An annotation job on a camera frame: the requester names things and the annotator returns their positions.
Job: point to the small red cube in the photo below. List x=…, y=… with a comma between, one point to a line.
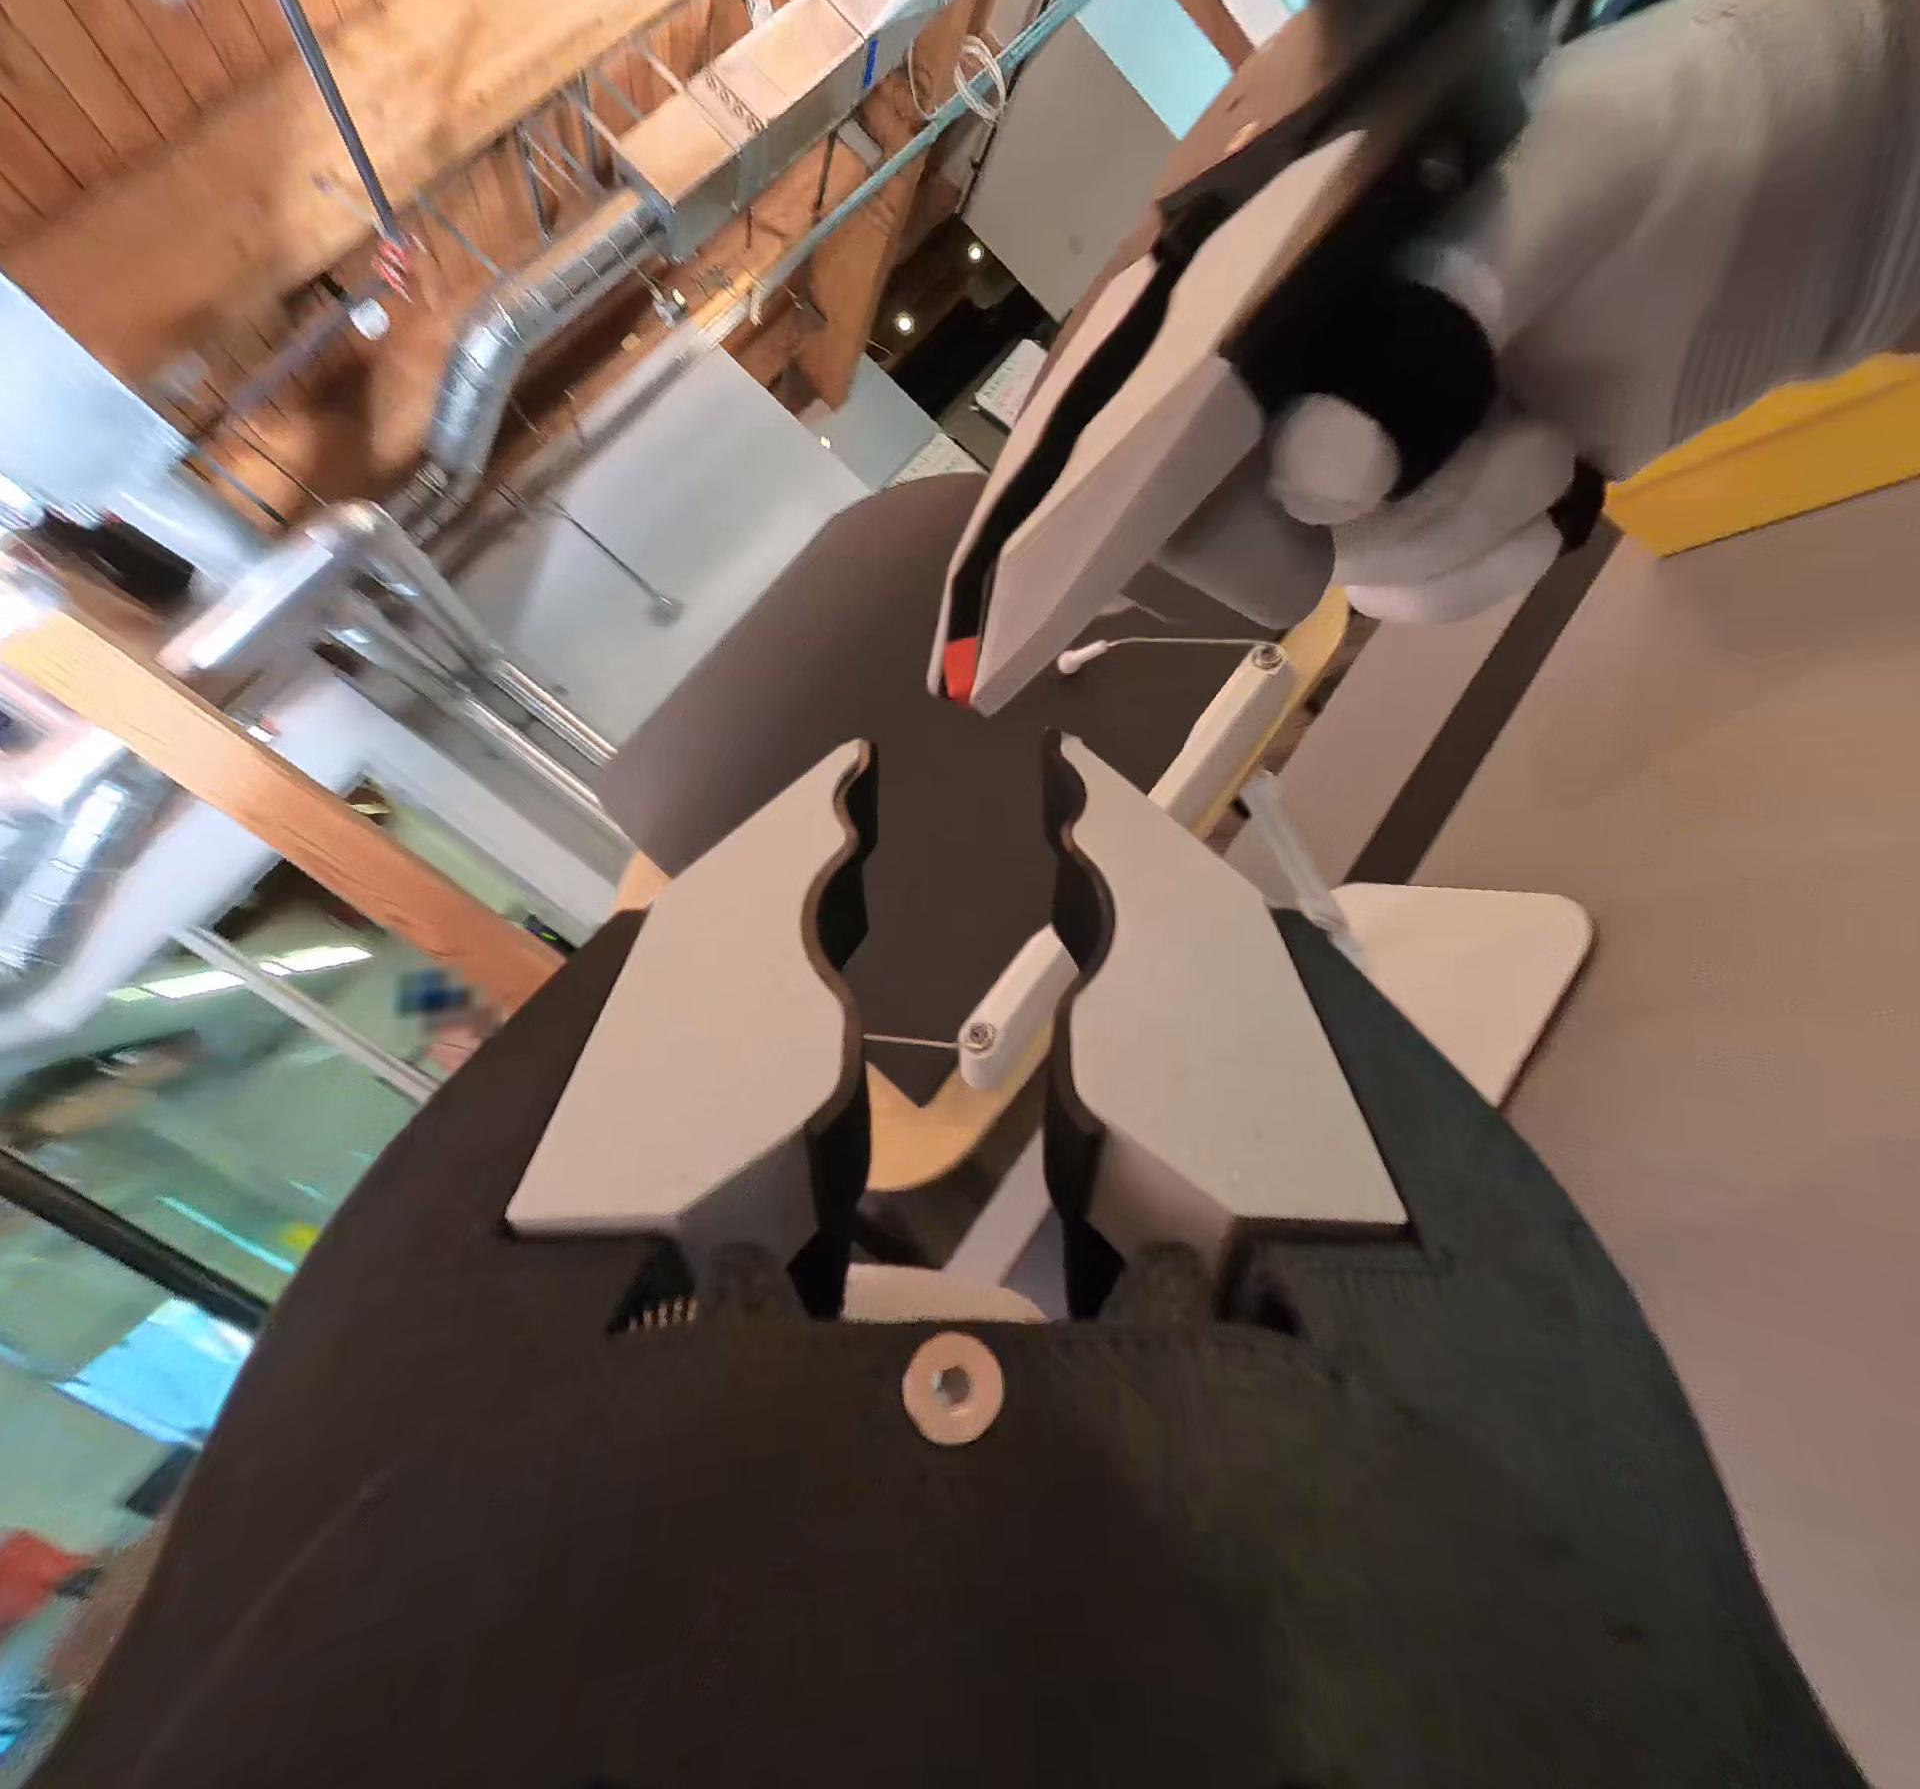
x=960, y=667

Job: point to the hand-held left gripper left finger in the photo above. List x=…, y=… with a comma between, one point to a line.
x=691, y=1055

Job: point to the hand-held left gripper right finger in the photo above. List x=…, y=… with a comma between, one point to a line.
x=1231, y=1055

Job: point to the clear stand strut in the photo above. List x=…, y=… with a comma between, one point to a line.
x=1299, y=873

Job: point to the sprinkler pipe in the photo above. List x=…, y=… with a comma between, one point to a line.
x=325, y=81

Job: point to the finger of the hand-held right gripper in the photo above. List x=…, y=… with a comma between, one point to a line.
x=1038, y=441
x=1141, y=470

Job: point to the dark-faced wooden stand board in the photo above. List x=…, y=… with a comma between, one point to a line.
x=838, y=651

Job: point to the yellow plastic bin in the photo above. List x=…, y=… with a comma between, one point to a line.
x=1769, y=456

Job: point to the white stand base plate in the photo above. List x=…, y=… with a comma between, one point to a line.
x=1470, y=978

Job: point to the spiral silver air duct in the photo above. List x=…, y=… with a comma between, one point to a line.
x=524, y=335

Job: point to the person's right hand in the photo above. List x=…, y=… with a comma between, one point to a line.
x=1694, y=198

